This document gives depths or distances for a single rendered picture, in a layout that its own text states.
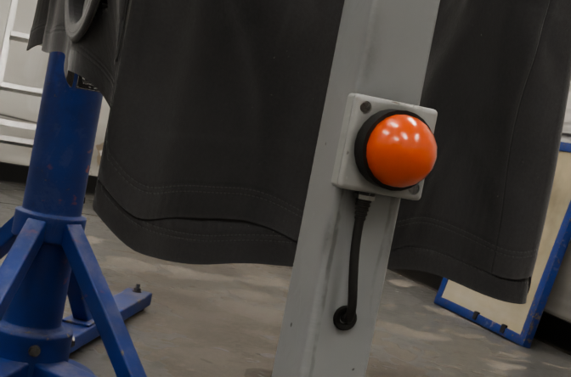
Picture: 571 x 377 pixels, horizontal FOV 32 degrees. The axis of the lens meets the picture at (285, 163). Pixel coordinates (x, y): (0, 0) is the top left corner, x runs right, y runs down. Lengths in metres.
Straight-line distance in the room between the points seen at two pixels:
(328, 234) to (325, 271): 0.02
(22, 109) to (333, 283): 4.94
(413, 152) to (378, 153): 0.02
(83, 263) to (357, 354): 1.54
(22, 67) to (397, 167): 4.98
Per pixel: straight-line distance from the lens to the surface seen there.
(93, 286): 2.04
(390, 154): 0.50
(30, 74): 5.44
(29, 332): 2.15
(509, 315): 3.74
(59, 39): 1.09
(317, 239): 0.54
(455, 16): 0.90
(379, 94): 0.53
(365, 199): 0.52
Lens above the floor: 0.66
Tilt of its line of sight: 3 degrees down
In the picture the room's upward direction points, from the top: 11 degrees clockwise
